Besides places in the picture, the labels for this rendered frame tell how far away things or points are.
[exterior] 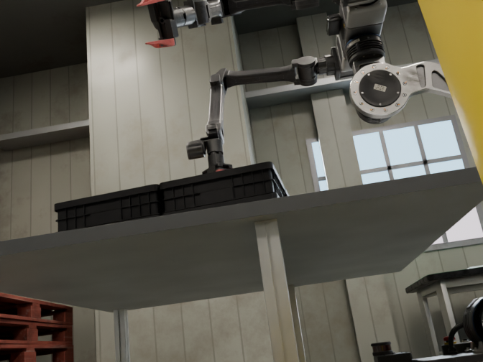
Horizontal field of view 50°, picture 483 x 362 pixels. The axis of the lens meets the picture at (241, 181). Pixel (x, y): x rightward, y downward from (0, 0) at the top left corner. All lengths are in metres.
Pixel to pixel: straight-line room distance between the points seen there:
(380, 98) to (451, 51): 1.56
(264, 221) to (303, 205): 0.12
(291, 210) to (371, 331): 3.15
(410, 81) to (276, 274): 0.87
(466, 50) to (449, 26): 0.02
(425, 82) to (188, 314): 2.47
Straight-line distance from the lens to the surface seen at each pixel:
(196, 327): 3.73
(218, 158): 1.80
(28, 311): 3.85
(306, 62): 2.19
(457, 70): 0.25
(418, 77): 1.88
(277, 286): 1.31
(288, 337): 1.30
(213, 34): 4.47
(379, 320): 4.39
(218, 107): 2.04
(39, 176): 5.38
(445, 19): 0.25
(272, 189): 1.68
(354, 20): 1.89
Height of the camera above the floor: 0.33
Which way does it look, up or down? 19 degrees up
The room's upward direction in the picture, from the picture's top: 8 degrees counter-clockwise
